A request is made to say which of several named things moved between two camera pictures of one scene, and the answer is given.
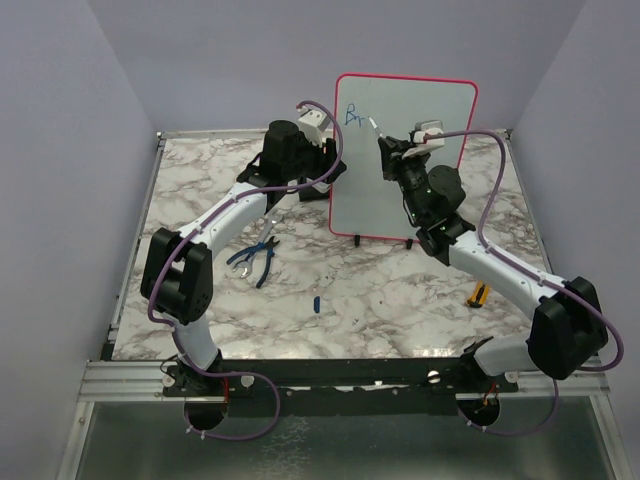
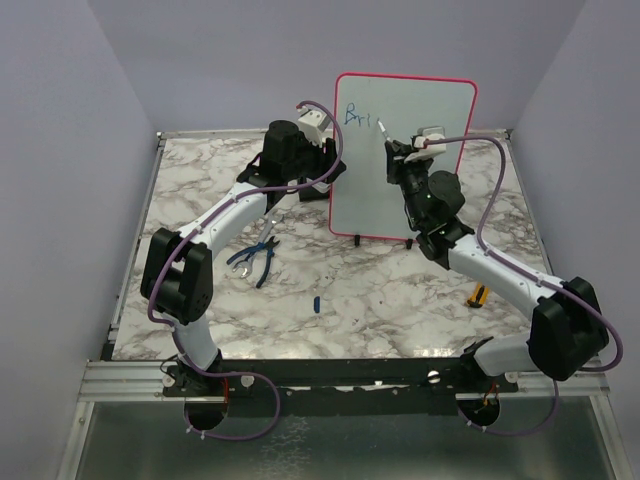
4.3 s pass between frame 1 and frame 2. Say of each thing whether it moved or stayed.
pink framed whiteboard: stayed
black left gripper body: stayed
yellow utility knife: stayed
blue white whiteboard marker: moved
